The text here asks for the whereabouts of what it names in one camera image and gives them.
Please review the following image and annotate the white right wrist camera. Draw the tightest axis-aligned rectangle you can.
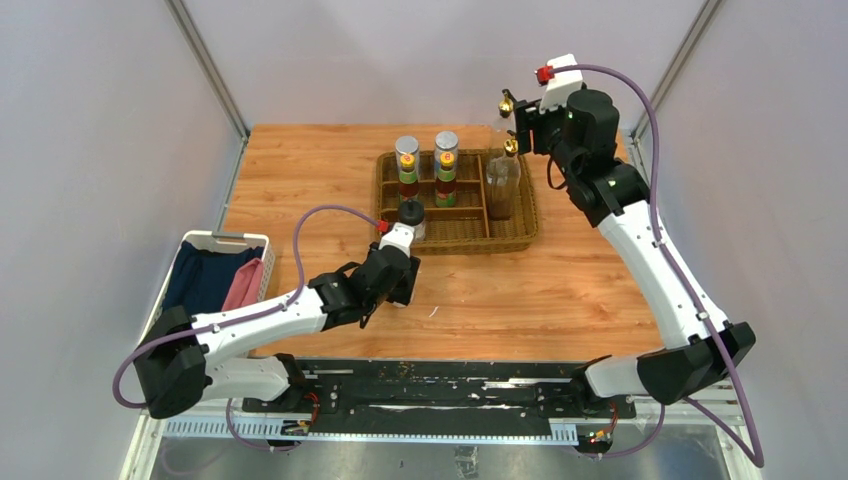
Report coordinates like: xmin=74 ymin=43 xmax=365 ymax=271
xmin=536 ymin=54 xmax=584 ymax=113

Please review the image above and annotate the sauce bottle yellow cap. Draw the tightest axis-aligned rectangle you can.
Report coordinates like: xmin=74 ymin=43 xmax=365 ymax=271
xmin=398 ymin=153 xmax=420 ymax=201
xmin=435 ymin=151 xmax=457 ymax=208

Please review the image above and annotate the white laundry basket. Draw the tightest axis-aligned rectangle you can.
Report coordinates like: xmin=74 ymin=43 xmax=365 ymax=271
xmin=142 ymin=230 xmax=276 ymax=334

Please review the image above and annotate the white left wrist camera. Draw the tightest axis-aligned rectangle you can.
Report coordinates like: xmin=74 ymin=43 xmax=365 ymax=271
xmin=377 ymin=220 xmax=416 ymax=257

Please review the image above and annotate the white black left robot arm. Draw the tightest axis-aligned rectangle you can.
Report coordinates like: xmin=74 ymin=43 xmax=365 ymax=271
xmin=132 ymin=245 xmax=421 ymax=419

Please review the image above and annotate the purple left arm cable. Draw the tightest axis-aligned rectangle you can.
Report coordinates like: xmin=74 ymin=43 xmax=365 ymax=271
xmin=111 ymin=205 xmax=382 ymax=454

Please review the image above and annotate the clear oil bottle gold spout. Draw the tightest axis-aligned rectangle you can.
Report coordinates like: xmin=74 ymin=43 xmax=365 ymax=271
xmin=489 ymin=89 xmax=515 ymax=149

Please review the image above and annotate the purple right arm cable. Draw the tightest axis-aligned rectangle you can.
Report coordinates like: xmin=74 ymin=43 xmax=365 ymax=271
xmin=549 ymin=63 xmax=766 ymax=470

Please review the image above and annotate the wicker divided tray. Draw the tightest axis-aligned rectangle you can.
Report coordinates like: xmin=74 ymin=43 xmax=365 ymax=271
xmin=412 ymin=149 xmax=539 ymax=256

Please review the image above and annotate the aluminium frame post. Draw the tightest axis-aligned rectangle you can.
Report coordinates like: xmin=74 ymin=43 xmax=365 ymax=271
xmin=164 ymin=0 xmax=250 ymax=143
xmin=634 ymin=0 xmax=723 ymax=138

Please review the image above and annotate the aluminium frame post right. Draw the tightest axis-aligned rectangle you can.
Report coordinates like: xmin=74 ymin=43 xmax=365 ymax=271
xmin=634 ymin=0 xmax=723 ymax=138

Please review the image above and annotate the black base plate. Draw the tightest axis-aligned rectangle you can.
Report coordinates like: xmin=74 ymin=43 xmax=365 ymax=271
xmin=242 ymin=358 xmax=636 ymax=441

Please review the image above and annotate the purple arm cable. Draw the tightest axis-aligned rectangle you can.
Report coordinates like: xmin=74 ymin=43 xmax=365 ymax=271
xmin=549 ymin=63 xmax=766 ymax=470
xmin=111 ymin=205 xmax=382 ymax=454

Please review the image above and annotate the black-lid spice jar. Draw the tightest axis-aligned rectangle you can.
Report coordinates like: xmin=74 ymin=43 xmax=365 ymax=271
xmin=397 ymin=198 xmax=426 ymax=243

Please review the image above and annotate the oil bottle with brown residue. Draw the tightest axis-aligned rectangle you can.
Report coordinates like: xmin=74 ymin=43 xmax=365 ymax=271
xmin=484 ymin=136 xmax=521 ymax=220

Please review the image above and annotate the pink cloth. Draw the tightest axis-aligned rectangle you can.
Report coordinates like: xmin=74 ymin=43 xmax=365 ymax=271
xmin=221 ymin=258 xmax=264 ymax=312

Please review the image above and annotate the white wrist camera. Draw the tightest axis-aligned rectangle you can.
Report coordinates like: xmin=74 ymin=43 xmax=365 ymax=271
xmin=536 ymin=54 xmax=584 ymax=113
xmin=377 ymin=220 xmax=416 ymax=257

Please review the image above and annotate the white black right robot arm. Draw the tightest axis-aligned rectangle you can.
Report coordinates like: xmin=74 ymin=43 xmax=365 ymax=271
xmin=512 ymin=88 xmax=756 ymax=418

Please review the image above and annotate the navy blue cloth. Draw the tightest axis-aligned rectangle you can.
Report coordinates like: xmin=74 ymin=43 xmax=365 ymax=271
xmin=161 ymin=241 xmax=264 ymax=315

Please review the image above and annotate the silver-lid shaker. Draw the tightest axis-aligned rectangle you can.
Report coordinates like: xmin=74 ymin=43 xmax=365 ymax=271
xmin=394 ymin=135 xmax=420 ymax=167
xmin=433 ymin=130 xmax=459 ymax=169

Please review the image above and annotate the aluminium frame post left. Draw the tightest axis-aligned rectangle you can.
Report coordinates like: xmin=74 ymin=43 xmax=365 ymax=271
xmin=164 ymin=0 xmax=250 ymax=143

